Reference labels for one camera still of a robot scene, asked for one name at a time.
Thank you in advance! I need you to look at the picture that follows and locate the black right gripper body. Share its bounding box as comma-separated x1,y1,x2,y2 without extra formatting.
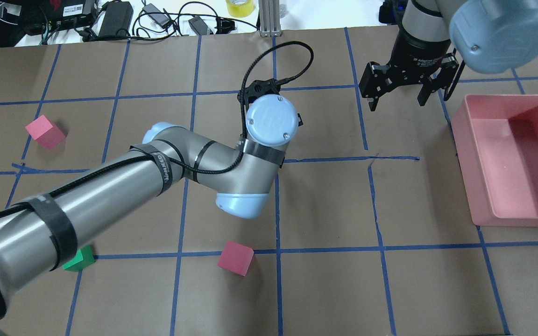
359,33,460,98

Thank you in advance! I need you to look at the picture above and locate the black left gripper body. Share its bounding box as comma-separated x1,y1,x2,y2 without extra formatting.
237,79,290,127

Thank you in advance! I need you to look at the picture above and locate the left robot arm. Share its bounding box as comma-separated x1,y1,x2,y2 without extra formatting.
0,78,302,336

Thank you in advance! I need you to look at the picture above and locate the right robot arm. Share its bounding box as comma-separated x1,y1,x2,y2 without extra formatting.
359,0,538,111

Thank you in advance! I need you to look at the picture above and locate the yellow tape roll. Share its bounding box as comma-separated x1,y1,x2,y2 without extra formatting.
226,0,255,18

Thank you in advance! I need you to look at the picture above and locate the pink plastic bin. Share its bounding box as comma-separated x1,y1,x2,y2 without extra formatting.
451,94,538,227

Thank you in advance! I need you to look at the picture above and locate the black power brick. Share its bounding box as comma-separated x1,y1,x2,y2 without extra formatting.
98,0,133,38

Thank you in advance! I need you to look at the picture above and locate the pink cube centre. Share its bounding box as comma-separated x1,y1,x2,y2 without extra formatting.
217,240,255,277

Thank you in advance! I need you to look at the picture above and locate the pink cube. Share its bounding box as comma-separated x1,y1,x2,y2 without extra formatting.
25,115,66,150
217,240,255,277

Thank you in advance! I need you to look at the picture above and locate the pink cube far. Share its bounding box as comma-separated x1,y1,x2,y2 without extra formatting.
25,115,66,150

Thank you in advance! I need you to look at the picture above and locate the green cube far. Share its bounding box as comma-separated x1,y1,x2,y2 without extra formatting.
62,245,95,272

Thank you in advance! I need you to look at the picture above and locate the aluminium frame post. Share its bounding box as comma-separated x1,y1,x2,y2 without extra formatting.
258,0,282,37

